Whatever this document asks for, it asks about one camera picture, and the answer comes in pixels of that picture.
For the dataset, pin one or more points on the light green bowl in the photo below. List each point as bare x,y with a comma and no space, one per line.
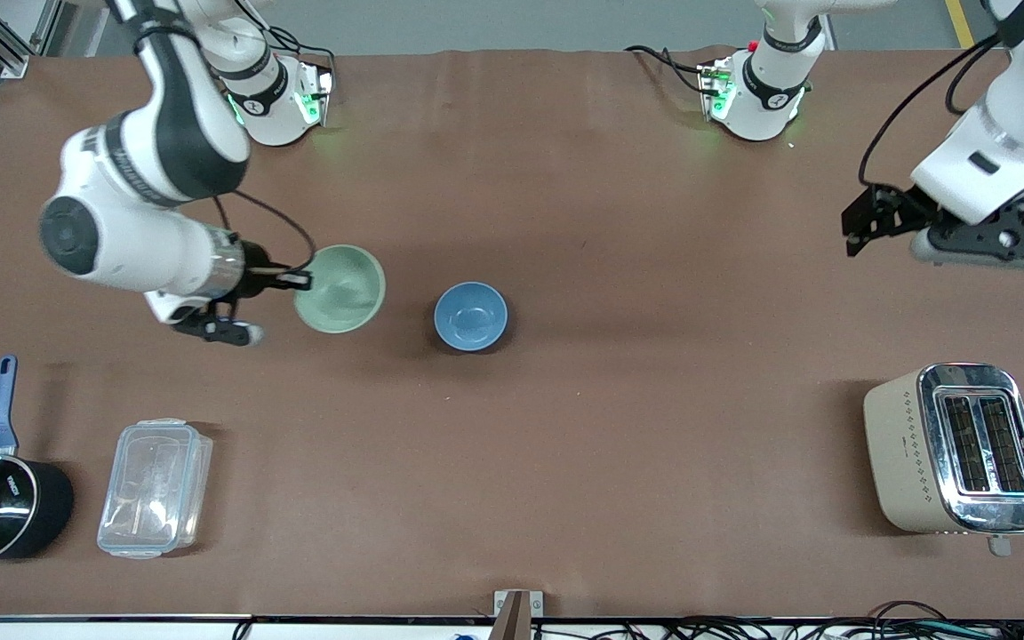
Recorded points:
340,289

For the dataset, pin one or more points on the clear plastic food container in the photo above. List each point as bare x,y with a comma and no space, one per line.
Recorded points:
155,489

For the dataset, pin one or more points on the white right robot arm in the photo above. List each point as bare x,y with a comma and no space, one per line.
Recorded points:
174,116

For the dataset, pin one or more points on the blue bowl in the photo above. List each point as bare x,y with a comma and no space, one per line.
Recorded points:
471,316

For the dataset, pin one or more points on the beige and chrome toaster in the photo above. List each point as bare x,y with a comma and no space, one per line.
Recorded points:
912,453

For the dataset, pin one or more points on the metal table edge bracket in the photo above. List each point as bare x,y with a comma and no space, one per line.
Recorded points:
517,613

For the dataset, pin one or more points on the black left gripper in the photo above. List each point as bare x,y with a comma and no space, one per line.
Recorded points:
896,212

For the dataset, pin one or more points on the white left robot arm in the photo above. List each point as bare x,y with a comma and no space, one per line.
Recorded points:
770,89

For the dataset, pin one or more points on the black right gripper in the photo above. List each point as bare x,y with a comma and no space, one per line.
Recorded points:
253,274

